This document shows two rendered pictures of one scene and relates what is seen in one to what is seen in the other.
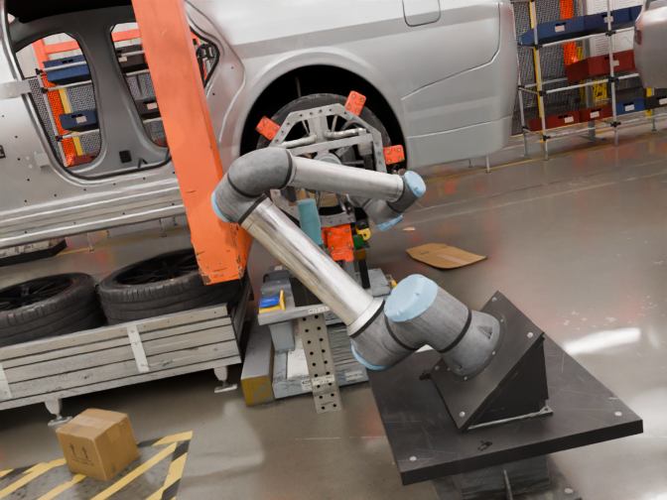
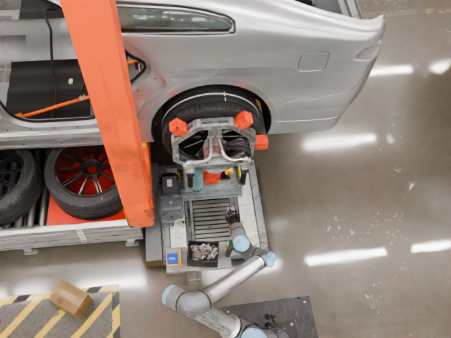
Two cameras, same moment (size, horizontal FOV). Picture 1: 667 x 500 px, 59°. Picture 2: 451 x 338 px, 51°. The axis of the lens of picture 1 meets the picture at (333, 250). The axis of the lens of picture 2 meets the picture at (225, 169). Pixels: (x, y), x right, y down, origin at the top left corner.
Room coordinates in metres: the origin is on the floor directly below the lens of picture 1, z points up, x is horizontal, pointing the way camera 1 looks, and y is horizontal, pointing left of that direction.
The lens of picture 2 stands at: (1.02, 0.18, 3.46)
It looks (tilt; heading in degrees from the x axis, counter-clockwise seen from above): 60 degrees down; 349
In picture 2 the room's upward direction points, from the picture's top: 6 degrees clockwise
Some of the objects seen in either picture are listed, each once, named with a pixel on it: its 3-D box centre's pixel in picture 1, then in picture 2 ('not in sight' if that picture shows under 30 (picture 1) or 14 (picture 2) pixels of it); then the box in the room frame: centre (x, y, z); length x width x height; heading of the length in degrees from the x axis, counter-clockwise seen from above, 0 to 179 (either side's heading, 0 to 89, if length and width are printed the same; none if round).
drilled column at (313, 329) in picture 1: (319, 357); (194, 269); (2.09, 0.13, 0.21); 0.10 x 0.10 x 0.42; 1
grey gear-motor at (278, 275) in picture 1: (286, 303); (170, 195); (2.67, 0.27, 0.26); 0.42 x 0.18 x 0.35; 1
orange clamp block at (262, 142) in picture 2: (392, 154); (260, 142); (2.72, -0.35, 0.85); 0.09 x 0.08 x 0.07; 91
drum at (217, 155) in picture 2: (327, 169); (214, 155); (2.63, -0.04, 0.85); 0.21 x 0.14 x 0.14; 1
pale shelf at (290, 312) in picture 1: (316, 302); (198, 258); (2.09, 0.10, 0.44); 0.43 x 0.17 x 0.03; 91
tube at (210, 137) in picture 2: (297, 134); (200, 147); (2.58, 0.06, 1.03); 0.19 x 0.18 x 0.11; 1
